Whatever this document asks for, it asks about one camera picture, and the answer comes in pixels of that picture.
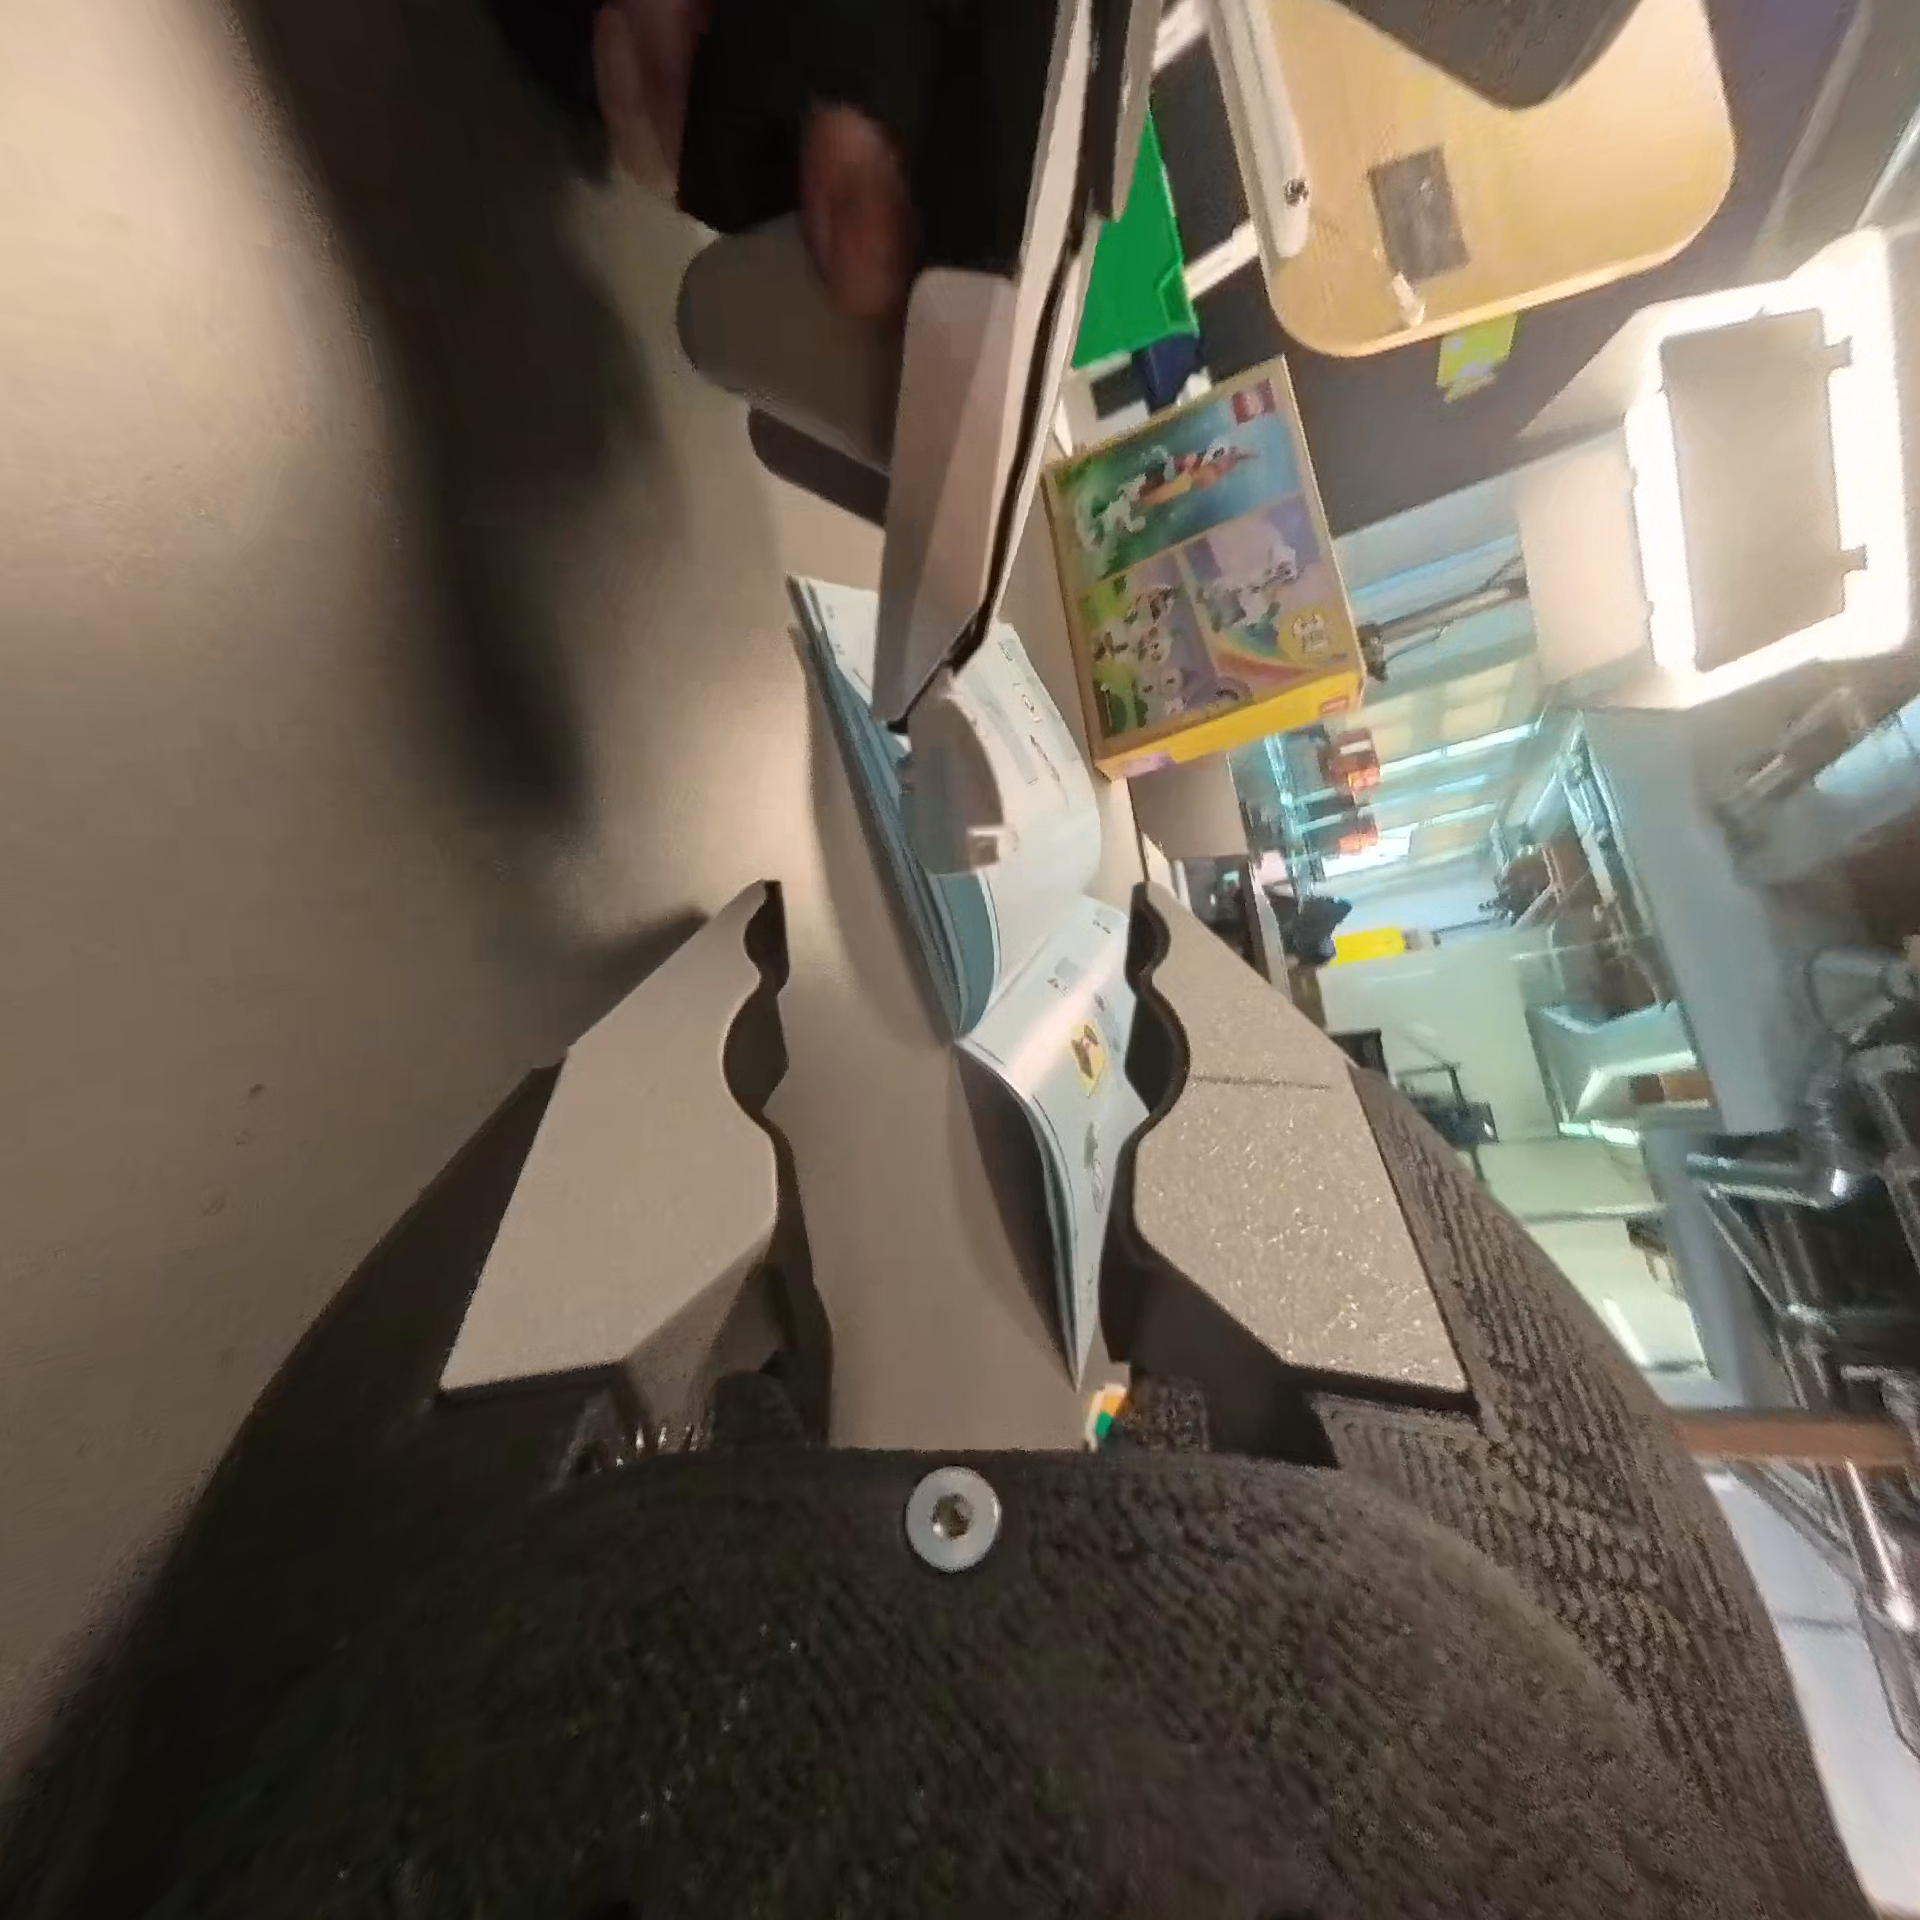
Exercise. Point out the green box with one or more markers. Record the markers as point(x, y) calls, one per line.
point(1141, 270)

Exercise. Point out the small white lego piece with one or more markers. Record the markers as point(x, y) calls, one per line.
point(968, 780)

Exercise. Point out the person's left hand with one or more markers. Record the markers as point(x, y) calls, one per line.
point(854, 211)

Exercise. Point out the white ceiling light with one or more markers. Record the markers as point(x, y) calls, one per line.
point(1740, 452)

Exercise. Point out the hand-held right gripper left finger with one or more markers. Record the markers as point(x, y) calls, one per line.
point(629, 1200)

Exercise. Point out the rainbow lego build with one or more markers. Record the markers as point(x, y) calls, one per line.
point(1102, 1417)

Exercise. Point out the open light blue instruction booklet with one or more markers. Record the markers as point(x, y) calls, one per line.
point(1036, 1036)

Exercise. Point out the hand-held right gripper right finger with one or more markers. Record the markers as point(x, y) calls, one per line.
point(1290, 1231)

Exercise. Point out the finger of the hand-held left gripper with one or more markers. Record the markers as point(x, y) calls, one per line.
point(960, 452)
point(1137, 105)

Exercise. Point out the light wooden table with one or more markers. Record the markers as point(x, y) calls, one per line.
point(1576, 182)

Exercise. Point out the yellow lego set box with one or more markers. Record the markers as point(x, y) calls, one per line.
point(1201, 585)

